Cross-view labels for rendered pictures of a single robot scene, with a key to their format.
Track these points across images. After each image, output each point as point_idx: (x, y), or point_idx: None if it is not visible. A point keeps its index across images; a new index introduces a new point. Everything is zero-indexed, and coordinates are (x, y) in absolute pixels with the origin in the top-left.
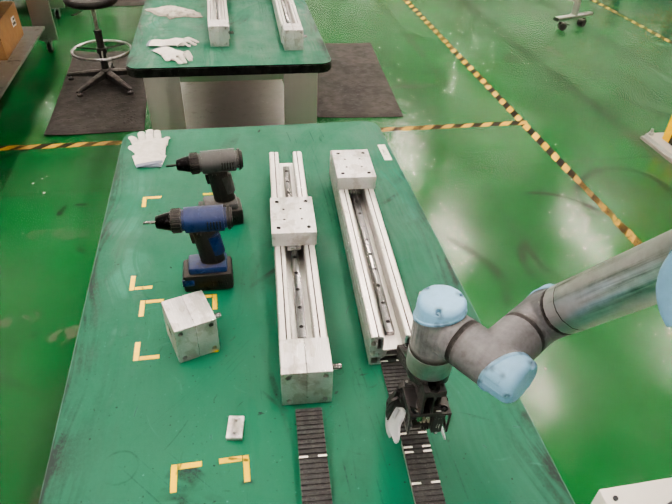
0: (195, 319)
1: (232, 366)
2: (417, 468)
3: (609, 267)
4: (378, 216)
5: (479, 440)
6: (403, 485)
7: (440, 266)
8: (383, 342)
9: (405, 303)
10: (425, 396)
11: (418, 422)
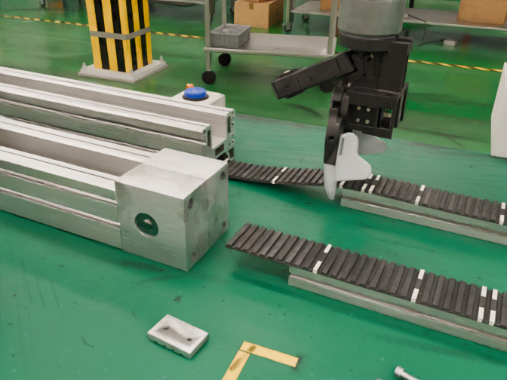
0: None
1: (47, 296)
2: (397, 191)
3: None
4: (24, 72)
5: (370, 163)
6: (397, 224)
7: None
8: (211, 135)
9: (179, 100)
10: (407, 51)
11: (388, 117)
